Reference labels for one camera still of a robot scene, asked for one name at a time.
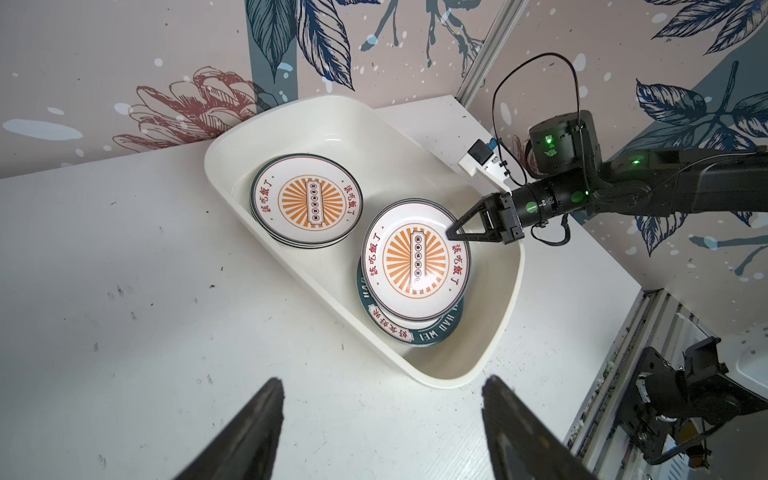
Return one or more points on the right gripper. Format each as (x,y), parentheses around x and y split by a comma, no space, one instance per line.
(504,217)

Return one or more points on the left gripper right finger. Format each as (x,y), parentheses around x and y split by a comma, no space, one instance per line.
(520,446)

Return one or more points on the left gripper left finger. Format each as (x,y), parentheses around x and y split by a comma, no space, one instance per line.
(246,448)

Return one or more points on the orange sunburst plate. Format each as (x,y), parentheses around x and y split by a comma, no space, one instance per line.
(337,207)
(305,177)
(409,264)

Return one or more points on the white flower plate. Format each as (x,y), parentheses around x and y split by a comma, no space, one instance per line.
(379,314)

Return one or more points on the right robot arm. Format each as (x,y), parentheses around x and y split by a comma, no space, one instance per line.
(643,182)

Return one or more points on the white plastic bin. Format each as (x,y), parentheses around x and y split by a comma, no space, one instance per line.
(390,166)

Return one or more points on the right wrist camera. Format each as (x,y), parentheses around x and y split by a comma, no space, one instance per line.
(481,161)

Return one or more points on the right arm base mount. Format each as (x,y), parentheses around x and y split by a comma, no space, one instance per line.
(667,411)

